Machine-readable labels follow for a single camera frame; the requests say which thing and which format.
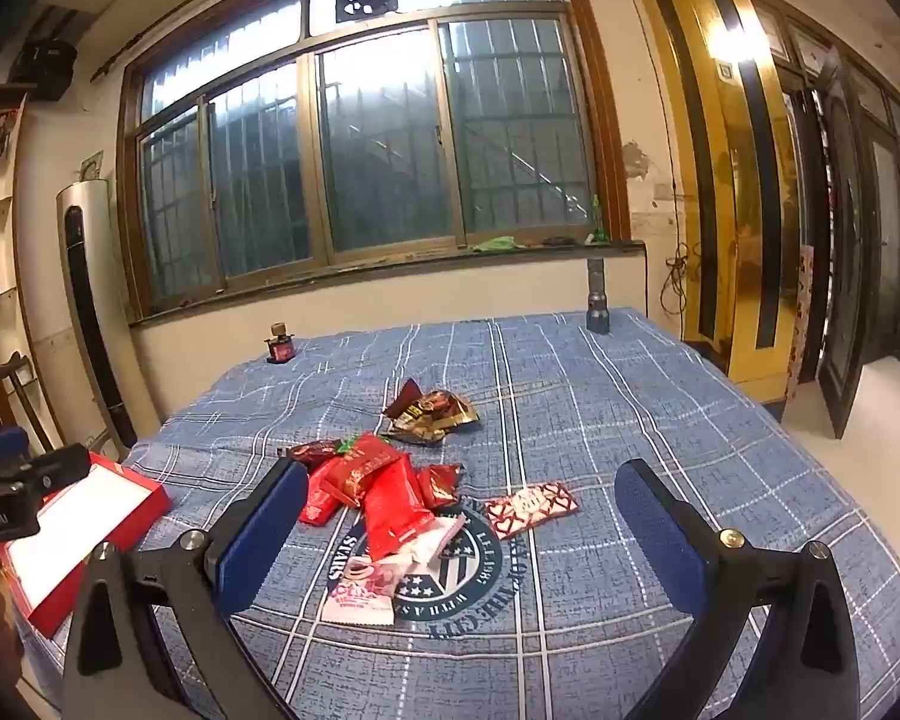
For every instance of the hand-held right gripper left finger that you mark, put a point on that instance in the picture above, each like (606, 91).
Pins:
(259, 540)

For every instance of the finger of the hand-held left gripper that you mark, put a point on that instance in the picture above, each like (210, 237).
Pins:
(0, 446)
(52, 469)

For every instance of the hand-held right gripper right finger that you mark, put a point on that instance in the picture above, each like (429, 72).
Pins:
(660, 540)

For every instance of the red shallow box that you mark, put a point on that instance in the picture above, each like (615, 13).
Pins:
(75, 532)

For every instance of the plain red snack packet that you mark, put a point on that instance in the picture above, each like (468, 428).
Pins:
(319, 502)

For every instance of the dark maroon snack packet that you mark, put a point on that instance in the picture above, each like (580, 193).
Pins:
(311, 454)

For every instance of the pink white snack packet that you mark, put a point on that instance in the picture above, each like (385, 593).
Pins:
(364, 589)

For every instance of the red flower print snack packet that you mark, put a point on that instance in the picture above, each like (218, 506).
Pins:
(364, 465)

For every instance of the heart patterned snack packet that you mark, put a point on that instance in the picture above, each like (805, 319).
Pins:
(529, 510)

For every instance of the large red snack packet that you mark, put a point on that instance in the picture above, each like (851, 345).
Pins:
(394, 514)

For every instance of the small dark red snack packet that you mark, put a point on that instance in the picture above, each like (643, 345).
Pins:
(439, 484)

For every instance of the brown gold snack packet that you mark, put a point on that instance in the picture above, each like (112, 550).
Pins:
(431, 412)

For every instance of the wooden chair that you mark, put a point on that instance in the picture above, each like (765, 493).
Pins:
(0, 382)

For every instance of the blue plaid blanket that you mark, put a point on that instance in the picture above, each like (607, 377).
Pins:
(607, 405)

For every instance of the tower air conditioner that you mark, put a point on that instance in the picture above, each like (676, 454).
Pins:
(82, 277)

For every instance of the small dark red bottle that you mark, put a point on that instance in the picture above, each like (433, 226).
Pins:
(279, 345)

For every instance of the grey flashlight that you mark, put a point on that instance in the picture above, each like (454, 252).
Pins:
(597, 300)

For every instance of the green white label card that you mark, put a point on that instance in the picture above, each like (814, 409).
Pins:
(90, 165)

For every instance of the black glass door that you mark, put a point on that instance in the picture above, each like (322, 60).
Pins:
(847, 277)

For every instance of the green bottle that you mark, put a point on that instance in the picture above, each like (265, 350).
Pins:
(596, 221)

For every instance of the green cloth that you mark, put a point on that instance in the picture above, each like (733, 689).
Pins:
(499, 243)

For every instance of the golden door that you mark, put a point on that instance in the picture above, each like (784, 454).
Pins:
(727, 202)

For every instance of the black bag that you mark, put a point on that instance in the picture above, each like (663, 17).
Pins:
(45, 67)

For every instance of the barred window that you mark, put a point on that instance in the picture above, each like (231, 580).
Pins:
(382, 150)

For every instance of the white square sticker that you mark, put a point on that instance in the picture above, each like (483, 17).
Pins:
(724, 71)

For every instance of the red wall poster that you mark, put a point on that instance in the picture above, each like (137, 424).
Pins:
(4, 139)

